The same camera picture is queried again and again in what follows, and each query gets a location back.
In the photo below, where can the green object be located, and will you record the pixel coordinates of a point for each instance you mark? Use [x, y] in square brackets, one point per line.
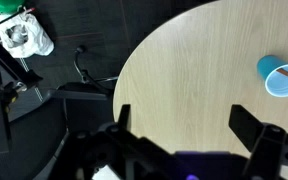
[7, 6]

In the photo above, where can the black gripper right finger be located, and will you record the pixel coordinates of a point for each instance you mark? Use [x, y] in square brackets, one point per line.
[264, 141]

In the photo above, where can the white plastic bag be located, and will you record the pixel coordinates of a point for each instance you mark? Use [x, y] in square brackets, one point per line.
[23, 36]

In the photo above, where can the blue plastic cup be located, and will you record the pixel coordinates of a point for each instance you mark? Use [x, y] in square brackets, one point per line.
[276, 84]

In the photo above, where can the black office chair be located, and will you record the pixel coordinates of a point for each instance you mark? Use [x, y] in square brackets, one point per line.
[88, 103]

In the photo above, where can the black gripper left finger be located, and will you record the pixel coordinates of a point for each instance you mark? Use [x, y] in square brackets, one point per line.
[116, 139]

